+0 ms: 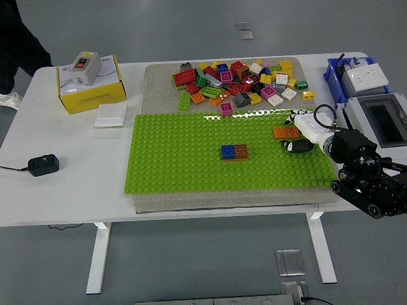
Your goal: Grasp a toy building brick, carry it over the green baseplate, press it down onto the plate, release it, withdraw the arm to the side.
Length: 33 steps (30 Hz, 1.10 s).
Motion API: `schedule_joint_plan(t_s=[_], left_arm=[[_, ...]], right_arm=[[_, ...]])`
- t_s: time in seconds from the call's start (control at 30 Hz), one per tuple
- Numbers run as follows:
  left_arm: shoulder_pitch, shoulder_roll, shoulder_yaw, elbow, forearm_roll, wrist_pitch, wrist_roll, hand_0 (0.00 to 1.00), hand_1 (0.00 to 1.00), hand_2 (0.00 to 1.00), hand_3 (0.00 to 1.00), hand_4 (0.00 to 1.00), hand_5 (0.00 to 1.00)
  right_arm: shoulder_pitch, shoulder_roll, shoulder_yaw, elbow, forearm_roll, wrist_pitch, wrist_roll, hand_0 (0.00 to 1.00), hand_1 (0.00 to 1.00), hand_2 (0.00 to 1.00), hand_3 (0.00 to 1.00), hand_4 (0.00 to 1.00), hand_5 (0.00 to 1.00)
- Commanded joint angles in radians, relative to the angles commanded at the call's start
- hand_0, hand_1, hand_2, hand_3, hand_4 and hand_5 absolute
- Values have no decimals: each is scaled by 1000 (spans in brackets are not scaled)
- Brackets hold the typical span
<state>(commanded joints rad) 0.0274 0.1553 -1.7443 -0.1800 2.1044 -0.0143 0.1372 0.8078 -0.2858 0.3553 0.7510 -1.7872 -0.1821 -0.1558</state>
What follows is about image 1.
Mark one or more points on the white table leg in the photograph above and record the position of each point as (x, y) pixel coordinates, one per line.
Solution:
(98, 254)
(321, 248)

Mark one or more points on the thin black rod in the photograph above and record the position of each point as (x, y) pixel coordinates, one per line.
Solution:
(341, 58)

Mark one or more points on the large red toy brick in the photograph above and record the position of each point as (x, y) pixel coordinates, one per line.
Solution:
(184, 76)

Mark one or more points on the long grey toy brick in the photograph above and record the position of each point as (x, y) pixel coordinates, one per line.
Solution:
(213, 81)

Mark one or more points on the brown square toy brick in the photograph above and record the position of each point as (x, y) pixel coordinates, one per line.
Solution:
(241, 151)
(243, 72)

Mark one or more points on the square metal floor plate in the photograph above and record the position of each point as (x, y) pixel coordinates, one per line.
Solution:
(242, 26)
(246, 35)

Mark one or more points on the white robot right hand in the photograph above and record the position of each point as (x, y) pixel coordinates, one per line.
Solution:
(308, 125)

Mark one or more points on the dark green toy brick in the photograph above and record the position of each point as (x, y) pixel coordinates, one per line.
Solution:
(200, 77)

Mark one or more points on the yellow cardboard box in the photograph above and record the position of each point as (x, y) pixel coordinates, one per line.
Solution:
(92, 100)

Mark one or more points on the black power adapter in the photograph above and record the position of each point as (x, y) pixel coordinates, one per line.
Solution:
(43, 165)

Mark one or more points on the white wall socket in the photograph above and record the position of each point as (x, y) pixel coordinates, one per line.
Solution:
(367, 76)

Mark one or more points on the orange small toy brick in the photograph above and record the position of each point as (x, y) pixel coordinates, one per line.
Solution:
(197, 98)

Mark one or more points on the blue square toy brick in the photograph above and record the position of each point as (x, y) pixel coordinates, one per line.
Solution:
(222, 68)
(227, 152)

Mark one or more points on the green small toy brick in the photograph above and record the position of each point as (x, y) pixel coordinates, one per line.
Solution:
(302, 84)

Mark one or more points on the grey push-button switch box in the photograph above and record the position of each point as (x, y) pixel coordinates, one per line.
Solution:
(86, 71)

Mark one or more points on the grey electrical box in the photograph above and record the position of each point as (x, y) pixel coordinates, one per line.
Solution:
(349, 89)

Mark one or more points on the light grey toy brick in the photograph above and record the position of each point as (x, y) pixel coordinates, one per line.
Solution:
(278, 88)

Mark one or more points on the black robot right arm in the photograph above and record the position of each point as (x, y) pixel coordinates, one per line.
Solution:
(353, 143)

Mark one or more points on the person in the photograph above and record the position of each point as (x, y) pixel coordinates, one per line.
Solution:
(16, 47)

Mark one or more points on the white square toy brick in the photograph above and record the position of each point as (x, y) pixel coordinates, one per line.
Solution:
(289, 94)
(275, 100)
(281, 79)
(255, 68)

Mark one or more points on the green studded baseplate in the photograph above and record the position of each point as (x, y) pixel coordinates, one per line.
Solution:
(190, 178)

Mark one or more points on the small grey toy brick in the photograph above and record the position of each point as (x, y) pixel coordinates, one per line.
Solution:
(186, 66)

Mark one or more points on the lime green flat plate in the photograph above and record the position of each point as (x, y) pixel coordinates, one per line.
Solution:
(178, 86)

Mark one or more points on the grey windowed distribution box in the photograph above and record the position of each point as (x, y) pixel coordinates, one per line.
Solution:
(359, 108)

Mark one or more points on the blue plastic bin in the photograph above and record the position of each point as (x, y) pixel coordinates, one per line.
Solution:
(332, 74)

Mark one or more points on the magenta square toy brick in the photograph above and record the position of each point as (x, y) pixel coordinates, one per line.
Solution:
(226, 77)
(268, 92)
(226, 109)

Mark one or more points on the dark brown toy brick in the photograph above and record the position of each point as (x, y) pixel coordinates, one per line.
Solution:
(254, 77)

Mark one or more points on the black toy brick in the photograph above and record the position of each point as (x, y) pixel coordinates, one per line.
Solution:
(258, 86)

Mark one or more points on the orange long toy brick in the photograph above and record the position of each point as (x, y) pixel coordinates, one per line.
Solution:
(284, 132)

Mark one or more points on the lime green toy brick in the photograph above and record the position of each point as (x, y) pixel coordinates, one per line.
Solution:
(276, 67)

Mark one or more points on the lime green long brick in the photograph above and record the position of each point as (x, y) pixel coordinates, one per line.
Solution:
(184, 101)
(210, 91)

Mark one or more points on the white wall switch panel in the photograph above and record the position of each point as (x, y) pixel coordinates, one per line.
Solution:
(109, 116)

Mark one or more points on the dark grey sloped brick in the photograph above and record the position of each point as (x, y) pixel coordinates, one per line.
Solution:
(243, 99)

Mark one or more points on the blue sloped toy brick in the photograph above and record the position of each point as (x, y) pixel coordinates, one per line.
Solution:
(265, 70)

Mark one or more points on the metal floor hatch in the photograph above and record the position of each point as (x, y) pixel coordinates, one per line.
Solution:
(290, 262)

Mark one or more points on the grey-brown mat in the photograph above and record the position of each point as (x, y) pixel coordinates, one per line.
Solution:
(222, 200)

